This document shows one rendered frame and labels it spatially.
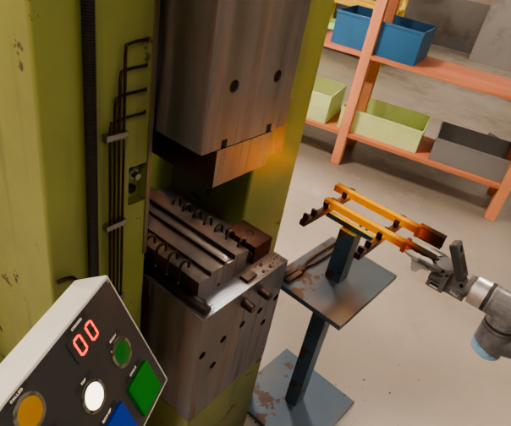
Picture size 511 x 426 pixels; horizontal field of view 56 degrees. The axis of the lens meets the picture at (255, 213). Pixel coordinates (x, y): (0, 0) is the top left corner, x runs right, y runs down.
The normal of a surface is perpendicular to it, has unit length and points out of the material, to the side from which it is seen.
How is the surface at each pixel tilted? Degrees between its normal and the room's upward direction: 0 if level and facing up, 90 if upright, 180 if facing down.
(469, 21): 90
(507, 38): 77
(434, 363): 0
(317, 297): 0
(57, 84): 90
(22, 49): 90
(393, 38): 90
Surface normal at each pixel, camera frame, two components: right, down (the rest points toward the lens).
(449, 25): -0.44, 0.43
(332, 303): 0.17, -0.82
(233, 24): 0.77, 0.45
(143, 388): 0.91, -0.18
